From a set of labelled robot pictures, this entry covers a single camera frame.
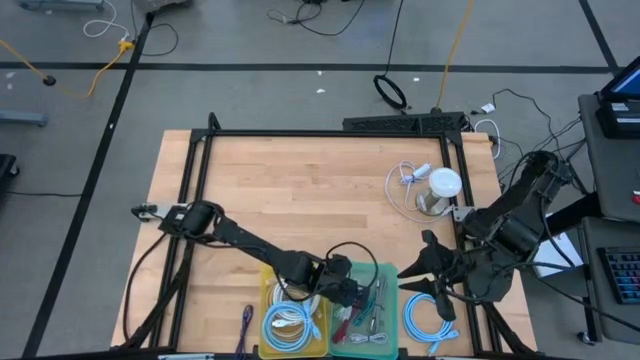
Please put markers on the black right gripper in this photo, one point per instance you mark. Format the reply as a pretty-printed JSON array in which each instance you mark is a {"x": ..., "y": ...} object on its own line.
[{"x": 462, "y": 272}]

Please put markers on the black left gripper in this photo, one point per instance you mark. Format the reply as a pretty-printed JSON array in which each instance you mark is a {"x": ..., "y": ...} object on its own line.
[{"x": 337, "y": 282}]

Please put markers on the yellow translucent plastic bin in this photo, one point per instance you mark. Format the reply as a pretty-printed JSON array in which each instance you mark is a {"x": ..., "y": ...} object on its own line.
[{"x": 265, "y": 350}]

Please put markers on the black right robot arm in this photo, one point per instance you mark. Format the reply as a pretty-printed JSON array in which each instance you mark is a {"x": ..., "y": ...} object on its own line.
[{"x": 520, "y": 220}]

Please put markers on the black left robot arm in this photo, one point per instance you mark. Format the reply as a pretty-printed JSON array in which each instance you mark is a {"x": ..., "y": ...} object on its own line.
[{"x": 250, "y": 245}]

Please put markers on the green translucent plastic bin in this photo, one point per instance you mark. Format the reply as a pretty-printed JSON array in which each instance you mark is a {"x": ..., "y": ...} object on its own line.
[{"x": 390, "y": 320}]

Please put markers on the white box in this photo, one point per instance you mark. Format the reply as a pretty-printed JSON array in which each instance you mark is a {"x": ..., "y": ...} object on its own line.
[{"x": 562, "y": 260}]

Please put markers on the black perforated box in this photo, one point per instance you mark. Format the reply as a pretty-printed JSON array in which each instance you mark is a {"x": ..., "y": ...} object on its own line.
[{"x": 400, "y": 122}]

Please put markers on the grey metal bar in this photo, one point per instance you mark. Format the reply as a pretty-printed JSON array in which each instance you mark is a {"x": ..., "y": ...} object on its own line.
[{"x": 185, "y": 357}]

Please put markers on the black caster wheel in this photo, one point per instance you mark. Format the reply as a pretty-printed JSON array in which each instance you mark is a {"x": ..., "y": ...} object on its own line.
[{"x": 583, "y": 338}]

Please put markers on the black stand beam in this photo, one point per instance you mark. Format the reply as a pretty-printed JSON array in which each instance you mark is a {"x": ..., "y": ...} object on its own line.
[{"x": 582, "y": 209}]

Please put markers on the small white adapter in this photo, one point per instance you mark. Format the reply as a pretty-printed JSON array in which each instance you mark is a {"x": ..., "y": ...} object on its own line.
[{"x": 488, "y": 107}]

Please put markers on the grey keyboard tray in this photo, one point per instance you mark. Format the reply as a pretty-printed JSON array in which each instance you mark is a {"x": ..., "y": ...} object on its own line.
[{"x": 615, "y": 325}]

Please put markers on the black keyboard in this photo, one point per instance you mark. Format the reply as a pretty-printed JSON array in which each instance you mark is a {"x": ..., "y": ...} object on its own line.
[{"x": 625, "y": 275}]

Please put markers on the grey desk surface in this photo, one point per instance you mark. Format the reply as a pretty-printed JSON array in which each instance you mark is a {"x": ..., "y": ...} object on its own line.
[{"x": 615, "y": 170}]

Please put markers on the black device box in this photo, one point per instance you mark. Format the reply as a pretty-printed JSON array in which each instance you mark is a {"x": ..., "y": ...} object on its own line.
[{"x": 620, "y": 120}]

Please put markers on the open laptop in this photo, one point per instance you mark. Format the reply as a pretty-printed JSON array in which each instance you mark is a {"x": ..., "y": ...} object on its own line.
[{"x": 625, "y": 80}]

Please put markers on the black chair base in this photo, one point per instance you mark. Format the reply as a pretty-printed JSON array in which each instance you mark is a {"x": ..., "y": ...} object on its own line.
[{"x": 6, "y": 167}]

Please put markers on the black floor puck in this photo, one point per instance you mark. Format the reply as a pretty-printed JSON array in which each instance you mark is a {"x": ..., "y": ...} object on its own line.
[{"x": 49, "y": 80}]

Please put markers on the long grey floor foot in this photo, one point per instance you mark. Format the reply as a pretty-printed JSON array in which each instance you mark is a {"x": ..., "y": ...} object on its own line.
[{"x": 60, "y": 4}]

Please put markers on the black aluminium table frame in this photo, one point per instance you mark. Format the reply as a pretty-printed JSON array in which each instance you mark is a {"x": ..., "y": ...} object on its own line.
[{"x": 325, "y": 133}]

